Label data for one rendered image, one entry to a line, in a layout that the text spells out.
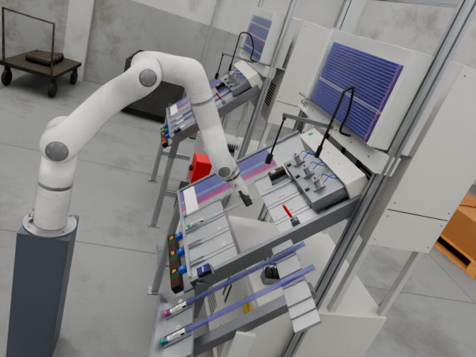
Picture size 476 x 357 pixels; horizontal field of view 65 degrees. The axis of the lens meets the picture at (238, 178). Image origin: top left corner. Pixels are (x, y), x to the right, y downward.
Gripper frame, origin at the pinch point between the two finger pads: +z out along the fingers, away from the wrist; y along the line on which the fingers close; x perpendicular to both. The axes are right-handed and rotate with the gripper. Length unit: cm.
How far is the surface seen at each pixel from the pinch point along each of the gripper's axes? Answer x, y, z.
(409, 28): -304, 468, 169
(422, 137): -68, -26, -8
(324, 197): -28.9, -26.0, -3.5
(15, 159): 174, 167, -27
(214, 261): 19.2, -27.3, -0.7
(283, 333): 12, -34, 48
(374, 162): -49, -31, -12
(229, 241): 11.6, -20.1, -0.2
